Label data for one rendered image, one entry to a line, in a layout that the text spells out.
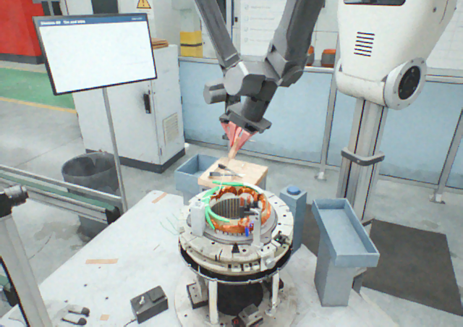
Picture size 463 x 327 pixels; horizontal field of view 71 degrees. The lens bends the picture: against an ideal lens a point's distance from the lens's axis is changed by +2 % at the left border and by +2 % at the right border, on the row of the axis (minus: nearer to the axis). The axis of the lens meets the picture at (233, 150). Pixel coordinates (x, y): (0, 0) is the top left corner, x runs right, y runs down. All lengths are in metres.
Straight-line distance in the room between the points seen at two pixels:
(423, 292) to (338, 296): 1.36
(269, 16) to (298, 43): 2.38
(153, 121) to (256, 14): 1.33
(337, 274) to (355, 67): 0.61
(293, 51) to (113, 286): 0.95
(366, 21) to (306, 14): 0.42
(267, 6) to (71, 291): 2.52
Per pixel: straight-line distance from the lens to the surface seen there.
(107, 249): 1.38
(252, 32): 3.09
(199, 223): 0.84
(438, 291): 2.50
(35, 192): 1.97
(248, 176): 1.17
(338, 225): 1.06
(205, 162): 1.34
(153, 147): 3.28
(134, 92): 3.17
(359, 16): 1.04
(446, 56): 2.96
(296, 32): 0.64
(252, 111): 0.74
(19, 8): 4.43
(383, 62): 0.99
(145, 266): 1.27
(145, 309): 1.09
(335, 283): 1.09
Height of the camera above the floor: 1.66
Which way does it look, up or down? 26 degrees down
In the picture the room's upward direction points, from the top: straight up
